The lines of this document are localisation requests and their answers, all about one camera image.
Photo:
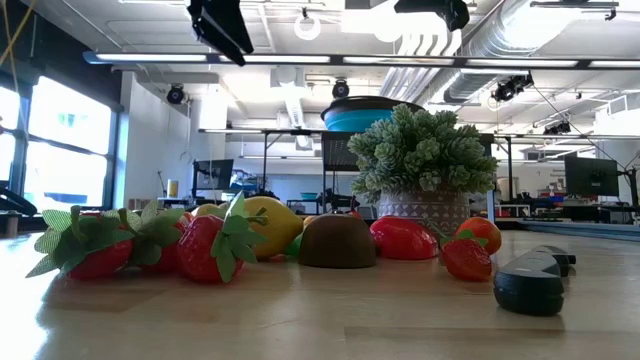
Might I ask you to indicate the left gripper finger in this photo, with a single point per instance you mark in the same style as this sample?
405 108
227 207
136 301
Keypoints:
222 30

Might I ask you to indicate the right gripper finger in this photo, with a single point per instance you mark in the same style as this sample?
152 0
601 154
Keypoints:
445 9

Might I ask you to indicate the blue collapsible bowl grey rim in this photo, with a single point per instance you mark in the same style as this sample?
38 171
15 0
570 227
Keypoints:
355 120

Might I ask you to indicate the yellow plastic lemon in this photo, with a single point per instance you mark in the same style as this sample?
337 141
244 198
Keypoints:
205 210
280 225

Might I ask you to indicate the orange plastic tangerine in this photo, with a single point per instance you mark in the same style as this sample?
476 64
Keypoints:
485 230

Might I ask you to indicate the red plastic strawberry green leaves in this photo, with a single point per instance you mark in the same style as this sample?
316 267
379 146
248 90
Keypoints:
167 260
102 262
467 260
197 250

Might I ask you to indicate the black kitchen knife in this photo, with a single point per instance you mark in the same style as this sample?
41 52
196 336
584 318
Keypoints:
530 285

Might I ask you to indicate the long LED light bar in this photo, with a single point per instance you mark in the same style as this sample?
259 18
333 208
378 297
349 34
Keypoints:
300 60

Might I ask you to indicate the green plant in patterned pot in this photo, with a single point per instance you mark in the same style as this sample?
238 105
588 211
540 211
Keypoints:
420 150

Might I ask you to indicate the black computer monitor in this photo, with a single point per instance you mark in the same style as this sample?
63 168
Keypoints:
591 176
214 173

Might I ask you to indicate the yellow cylinder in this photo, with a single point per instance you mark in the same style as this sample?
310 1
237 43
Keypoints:
172 188

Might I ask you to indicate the small teal bowl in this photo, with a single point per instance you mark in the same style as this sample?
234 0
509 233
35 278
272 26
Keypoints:
308 195

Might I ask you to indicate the large window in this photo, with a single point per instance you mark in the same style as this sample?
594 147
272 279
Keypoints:
65 150

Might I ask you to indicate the red plastic bell pepper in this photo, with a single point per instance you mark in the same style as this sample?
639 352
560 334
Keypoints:
402 240

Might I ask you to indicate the brown plastic kiwi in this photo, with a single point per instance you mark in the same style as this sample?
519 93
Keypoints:
337 242

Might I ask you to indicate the silver ceiling air duct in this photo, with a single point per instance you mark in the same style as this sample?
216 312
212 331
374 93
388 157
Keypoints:
500 35

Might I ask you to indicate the black ceiling camera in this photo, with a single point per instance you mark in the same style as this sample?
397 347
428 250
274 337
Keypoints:
557 128
175 94
340 89
510 89

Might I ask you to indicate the black workbench frame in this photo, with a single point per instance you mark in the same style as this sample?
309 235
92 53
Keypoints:
250 131

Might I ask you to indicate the black table frame rails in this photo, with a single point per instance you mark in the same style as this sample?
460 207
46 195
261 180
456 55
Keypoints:
590 230

